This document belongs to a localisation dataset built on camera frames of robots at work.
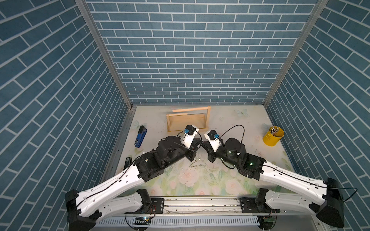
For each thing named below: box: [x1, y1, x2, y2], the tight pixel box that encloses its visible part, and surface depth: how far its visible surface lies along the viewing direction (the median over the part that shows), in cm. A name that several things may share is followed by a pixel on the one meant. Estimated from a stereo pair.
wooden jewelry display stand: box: [166, 106, 212, 132], surface depth 112 cm
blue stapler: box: [134, 125, 148, 148], surface depth 101 cm
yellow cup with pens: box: [262, 126, 285, 147], surface depth 94 cm
